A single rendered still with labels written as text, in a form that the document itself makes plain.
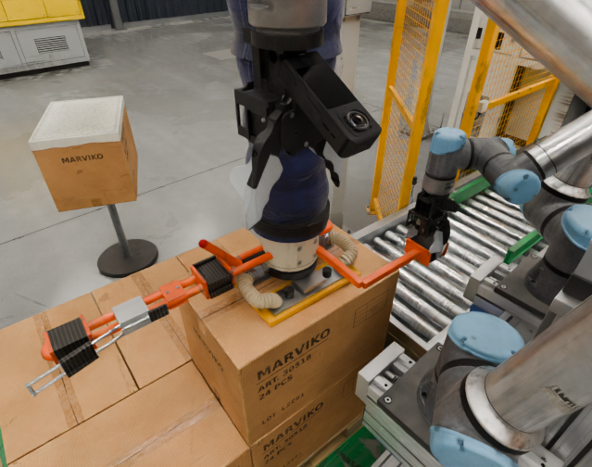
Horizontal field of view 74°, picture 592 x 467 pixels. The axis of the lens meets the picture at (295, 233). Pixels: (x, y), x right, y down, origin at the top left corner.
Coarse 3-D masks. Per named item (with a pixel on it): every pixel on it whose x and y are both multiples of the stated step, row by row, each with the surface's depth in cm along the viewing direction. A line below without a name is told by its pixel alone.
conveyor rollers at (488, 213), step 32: (480, 192) 245; (480, 224) 214; (512, 224) 217; (384, 256) 193; (448, 256) 193; (480, 256) 199; (416, 288) 178; (448, 288) 175; (416, 320) 160; (448, 320) 160
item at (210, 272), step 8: (192, 264) 104; (200, 264) 105; (208, 264) 105; (216, 264) 105; (224, 264) 104; (192, 272) 104; (200, 272) 103; (208, 272) 103; (216, 272) 103; (224, 272) 103; (232, 272) 102; (200, 280) 99; (208, 280) 101; (216, 280) 99; (224, 280) 101; (232, 280) 104; (208, 288) 99; (216, 288) 101; (224, 288) 102; (232, 288) 104; (208, 296) 101; (216, 296) 102
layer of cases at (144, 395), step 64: (192, 256) 193; (64, 320) 161; (0, 384) 138; (64, 384) 138; (128, 384) 138; (192, 384) 138; (64, 448) 120; (128, 448) 120; (192, 448) 120; (256, 448) 123
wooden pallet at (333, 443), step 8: (360, 416) 172; (352, 424) 170; (360, 424) 177; (344, 432) 173; (352, 432) 175; (328, 440) 161; (336, 440) 173; (344, 440) 174; (320, 448) 159; (328, 448) 171; (312, 456) 158; (320, 456) 168; (304, 464) 165; (312, 464) 165
